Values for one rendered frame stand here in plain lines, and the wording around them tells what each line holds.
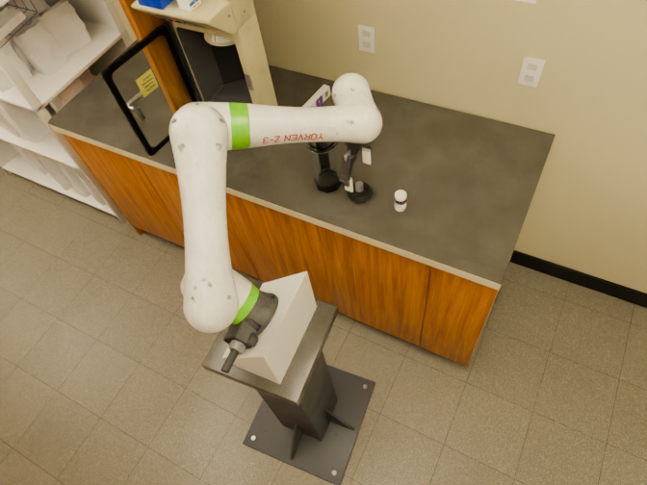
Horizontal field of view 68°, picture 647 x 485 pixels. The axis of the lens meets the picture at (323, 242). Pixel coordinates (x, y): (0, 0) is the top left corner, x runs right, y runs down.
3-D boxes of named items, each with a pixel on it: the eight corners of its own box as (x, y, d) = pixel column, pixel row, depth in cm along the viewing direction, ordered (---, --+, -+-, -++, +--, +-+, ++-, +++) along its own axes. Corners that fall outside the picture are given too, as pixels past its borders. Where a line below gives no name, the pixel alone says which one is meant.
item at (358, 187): (354, 183, 179) (353, 170, 173) (376, 191, 176) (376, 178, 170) (343, 200, 175) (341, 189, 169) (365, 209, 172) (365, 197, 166)
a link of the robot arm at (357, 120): (245, 92, 122) (244, 127, 130) (250, 122, 115) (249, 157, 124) (379, 91, 130) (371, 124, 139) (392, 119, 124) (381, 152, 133)
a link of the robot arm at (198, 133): (185, 345, 110) (163, 103, 95) (186, 316, 125) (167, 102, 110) (242, 339, 113) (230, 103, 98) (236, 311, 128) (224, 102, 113)
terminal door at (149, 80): (201, 111, 203) (165, 22, 170) (150, 158, 191) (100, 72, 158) (199, 110, 204) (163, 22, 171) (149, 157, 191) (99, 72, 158)
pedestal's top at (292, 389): (298, 406, 140) (297, 402, 136) (205, 369, 149) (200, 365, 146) (338, 311, 155) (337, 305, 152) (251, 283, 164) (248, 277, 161)
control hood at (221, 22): (163, 13, 170) (151, -14, 162) (238, 31, 159) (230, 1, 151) (142, 33, 165) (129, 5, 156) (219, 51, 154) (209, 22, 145)
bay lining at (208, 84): (237, 68, 212) (213, -11, 183) (287, 81, 204) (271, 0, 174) (205, 104, 201) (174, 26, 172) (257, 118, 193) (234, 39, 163)
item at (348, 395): (340, 486, 208) (313, 444, 134) (243, 444, 222) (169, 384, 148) (375, 383, 231) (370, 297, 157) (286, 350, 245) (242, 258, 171)
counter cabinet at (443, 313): (200, 160, 328) (145, 40, 253) (504, 263, 259) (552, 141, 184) (138, 234, 297) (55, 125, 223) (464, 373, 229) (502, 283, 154)
